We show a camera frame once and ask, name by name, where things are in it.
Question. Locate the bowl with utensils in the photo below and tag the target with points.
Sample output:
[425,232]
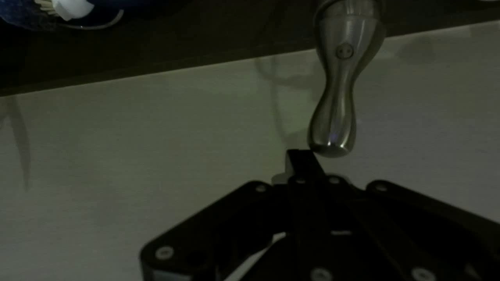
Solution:
[51,10]

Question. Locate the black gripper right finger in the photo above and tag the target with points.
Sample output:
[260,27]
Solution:
[395,224]

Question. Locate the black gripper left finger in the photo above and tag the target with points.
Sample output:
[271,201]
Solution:
[223,224]

